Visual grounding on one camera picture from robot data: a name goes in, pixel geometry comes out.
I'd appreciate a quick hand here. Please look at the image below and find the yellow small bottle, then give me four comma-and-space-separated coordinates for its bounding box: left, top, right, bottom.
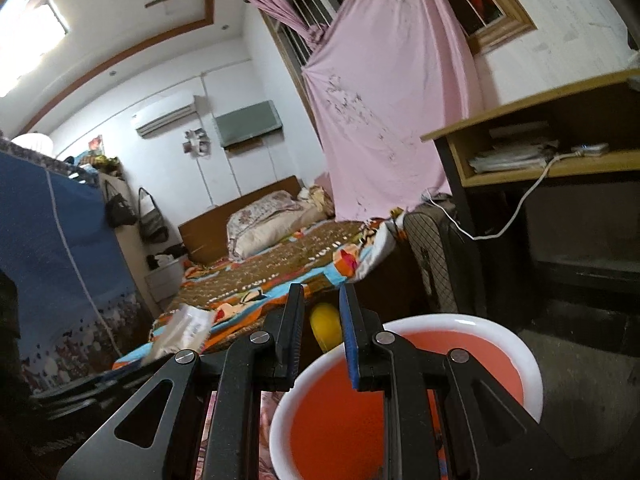
309, 302, 343, 353

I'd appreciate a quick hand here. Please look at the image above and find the white wrapper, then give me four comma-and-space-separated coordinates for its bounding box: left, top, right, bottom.
142, 304, 215, 365

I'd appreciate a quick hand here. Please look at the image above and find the pink floral bed cover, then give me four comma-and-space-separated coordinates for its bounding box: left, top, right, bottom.
193, 390, 283, 479

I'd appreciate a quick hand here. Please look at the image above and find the colourful cartoon blanket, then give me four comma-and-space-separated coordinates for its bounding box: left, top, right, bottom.
113, 217, 407, 370

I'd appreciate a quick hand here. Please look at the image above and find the white red plastic basin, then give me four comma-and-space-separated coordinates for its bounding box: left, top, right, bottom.
269, 313, 544, 480

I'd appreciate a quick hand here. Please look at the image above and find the white bedside cabinet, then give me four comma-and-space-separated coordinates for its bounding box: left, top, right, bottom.
144, 256, 188, 304

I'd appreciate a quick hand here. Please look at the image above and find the brown wooden headboard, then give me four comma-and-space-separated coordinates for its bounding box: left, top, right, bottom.
179, 176, 300, 264

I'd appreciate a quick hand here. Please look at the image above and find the floral pillow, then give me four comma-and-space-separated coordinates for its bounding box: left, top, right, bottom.
227, 185, 334, 261

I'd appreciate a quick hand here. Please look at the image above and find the blue fabric wardrobe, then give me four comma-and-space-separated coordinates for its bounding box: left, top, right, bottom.
0, 140, 151, 393

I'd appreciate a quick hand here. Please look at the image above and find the dark mesh fan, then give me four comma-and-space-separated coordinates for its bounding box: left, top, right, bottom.
404, 194, 486, 315

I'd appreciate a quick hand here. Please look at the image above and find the black hanging handbag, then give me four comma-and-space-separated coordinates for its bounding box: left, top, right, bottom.
104, 181, 138, 229

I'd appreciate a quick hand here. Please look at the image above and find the wooden desk shelf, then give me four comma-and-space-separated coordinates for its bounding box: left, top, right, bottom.
418, 66, 640, 356

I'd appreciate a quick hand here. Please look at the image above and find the white air conditioner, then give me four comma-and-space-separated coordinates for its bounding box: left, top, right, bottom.
132, 92, 196, 138

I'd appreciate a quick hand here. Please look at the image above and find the stack of papers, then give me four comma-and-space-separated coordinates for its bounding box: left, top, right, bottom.
468, 142, 558, 174

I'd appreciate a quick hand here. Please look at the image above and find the pink hanging sheet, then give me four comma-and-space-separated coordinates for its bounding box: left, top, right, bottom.
246, 0, 483, 220

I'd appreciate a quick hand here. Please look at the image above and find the white cable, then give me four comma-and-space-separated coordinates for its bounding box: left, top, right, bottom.
422, 152, 584, 242

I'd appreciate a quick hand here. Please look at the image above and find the grey wall panel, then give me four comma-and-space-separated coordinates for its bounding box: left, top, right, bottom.
216, 101, 282, 148

